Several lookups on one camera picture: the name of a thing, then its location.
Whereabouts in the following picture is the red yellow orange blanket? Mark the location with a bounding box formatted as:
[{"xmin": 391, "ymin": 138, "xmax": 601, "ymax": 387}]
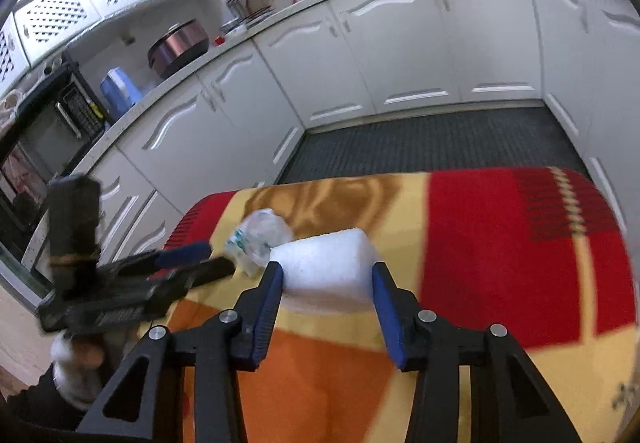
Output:
[{"xmin": 167, "ymin": 168, "xmax": 638, "ymax": 442}]

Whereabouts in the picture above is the black floor mat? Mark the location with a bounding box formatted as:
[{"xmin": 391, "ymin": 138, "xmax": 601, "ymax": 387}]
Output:
[{"xmin": 278, "ymin": 107, "xmax": 588, "ymax": 184}]

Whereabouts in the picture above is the white gloved left hand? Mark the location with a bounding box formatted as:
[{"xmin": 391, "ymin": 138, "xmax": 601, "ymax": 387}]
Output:
[{"xmin": 51, "ymin": 329, "xmax": 137, "ymax": 411}]

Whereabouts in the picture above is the blue white kettle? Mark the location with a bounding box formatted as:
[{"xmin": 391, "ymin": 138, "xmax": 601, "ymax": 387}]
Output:
[{"xmin": 100, "ymin": 67, "xmax": 143, "ymax": 121}]

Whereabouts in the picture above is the white foam block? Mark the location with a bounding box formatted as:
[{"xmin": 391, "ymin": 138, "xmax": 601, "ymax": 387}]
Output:
[{"xmin": 270, "ymin": 229, "xmax": 380, "ymax": 315}]

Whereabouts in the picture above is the copper rice cooker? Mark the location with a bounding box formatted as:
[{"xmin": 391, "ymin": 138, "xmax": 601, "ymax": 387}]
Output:
[{"xmin": 148, "ymin": 18, "xmax": 209, "ymax": 80}]

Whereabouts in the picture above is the black microwave oven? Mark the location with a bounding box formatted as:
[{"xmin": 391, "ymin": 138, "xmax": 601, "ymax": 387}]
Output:
[{"xmin": 1, "ymin": 62, "xmax": 111, "ymax": 257}]

